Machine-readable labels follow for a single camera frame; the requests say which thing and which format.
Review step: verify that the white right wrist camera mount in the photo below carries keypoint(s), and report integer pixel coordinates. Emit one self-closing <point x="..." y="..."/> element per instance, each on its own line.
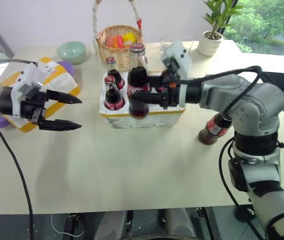
<point x="180" y="58"/>

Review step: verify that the pale green bowl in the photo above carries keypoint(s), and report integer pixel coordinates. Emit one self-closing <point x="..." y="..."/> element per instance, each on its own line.
<point x="72" y="52"/>

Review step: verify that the orange toy fruit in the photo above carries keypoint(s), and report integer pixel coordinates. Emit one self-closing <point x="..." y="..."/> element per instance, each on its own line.
<point x="119" y="42"/>

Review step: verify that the clear plastic container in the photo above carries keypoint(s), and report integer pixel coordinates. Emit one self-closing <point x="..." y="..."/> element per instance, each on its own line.
<point x="166" y="40"/>

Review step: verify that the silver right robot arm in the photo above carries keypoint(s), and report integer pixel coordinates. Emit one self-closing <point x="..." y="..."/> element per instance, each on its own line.
<point x="256" y="100"/>

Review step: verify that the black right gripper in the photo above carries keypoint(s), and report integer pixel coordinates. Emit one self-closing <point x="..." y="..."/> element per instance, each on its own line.
<point x="173" y="95"/>

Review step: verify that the glass cola bottle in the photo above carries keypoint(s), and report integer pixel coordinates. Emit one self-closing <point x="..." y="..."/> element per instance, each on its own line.
<point x="112" y="72"/>
<point x="113" y="97"/>
<point x="212" y="128"/>
<point x="138" y="75"/>

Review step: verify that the green potted plant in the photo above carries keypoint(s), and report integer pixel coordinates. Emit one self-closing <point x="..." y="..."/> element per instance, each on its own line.
<point x="217" y="15"/>

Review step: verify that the white ribbed plant pot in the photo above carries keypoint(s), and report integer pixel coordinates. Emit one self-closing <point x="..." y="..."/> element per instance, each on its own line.
<point x="209" y="46"/>

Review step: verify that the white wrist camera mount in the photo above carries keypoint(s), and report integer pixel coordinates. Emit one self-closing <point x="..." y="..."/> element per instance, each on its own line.
<point x="24" y="77"/>
<point x="180" y="58"/>

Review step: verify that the grey rounded shape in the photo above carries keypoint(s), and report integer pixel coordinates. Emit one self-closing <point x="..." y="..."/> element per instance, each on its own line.
<point x="179" y="222"/>

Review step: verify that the purple plastic plate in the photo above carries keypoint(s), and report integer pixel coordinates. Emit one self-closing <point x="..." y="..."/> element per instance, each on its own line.
<point x="68" y="68"/>

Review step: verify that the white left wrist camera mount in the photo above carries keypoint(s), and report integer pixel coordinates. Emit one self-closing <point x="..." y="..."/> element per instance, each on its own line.
<point x="24" y="77"/>

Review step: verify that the yellow toy fruit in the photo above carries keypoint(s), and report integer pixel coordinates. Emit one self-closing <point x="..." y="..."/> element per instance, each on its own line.
<point x="129" y="38"/>

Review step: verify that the white foam crate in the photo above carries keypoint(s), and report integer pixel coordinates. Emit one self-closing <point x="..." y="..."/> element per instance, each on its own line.
<point x="141" y="120"/>

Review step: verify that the pink toy fruit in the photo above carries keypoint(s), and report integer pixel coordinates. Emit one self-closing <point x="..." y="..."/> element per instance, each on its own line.
<point x="110" y="42"/>

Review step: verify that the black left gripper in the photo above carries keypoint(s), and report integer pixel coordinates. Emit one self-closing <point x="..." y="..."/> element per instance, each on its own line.
<point x="32" y="107"/>

